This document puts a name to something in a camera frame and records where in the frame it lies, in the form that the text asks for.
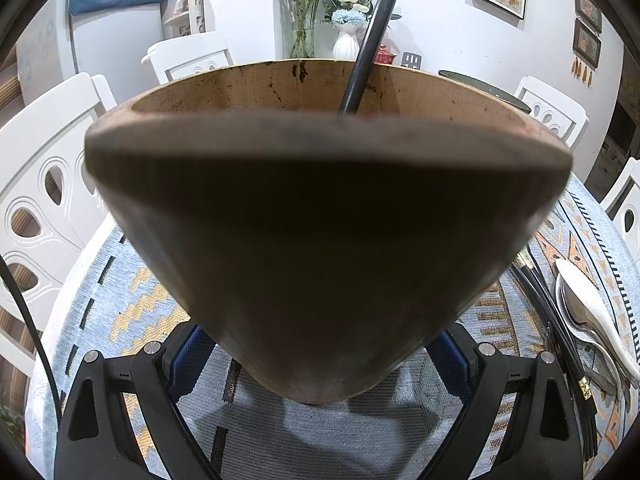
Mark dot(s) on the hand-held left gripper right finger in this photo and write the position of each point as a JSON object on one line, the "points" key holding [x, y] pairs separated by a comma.
{"points": [[450, 360]]}

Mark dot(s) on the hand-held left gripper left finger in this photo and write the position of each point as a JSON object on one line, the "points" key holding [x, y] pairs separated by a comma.
{"points": [[187, 365]]}

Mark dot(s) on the white ceramic spoon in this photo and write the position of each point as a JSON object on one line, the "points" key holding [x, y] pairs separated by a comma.
{"points": [[585, 300]]}

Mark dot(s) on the blue patterned table mat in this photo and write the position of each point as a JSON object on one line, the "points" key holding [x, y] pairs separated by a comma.
{"points": [[320, 435]]}

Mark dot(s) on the green potted plant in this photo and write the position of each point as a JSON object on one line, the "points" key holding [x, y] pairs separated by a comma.
{"points": [[10, 425]]}

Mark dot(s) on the white dining chair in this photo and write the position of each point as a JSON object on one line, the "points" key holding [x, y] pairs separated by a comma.
{"points": [[190, 60], [30, 160], [627, 200], [550, 102]]}

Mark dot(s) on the red teapot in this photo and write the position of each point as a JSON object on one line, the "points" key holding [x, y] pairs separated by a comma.
{"points": [[384, 55]]}

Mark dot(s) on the white refrigerator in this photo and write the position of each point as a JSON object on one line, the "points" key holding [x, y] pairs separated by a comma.
{"points": [[115, 45]]}

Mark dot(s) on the white vase with flowers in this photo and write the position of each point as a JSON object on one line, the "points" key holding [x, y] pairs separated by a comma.
{"points": [[346, 45]]}

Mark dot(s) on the small framed picture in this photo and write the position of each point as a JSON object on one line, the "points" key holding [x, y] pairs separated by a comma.
{"points": [[586, 42], [588, 7]]}

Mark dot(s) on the glass vase with stems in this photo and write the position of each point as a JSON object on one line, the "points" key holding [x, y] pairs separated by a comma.
{"points": [[302, 35]]}

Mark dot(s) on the white shelf with ornaments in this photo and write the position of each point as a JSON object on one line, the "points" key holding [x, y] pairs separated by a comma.
{"points": [[187, 5]]}

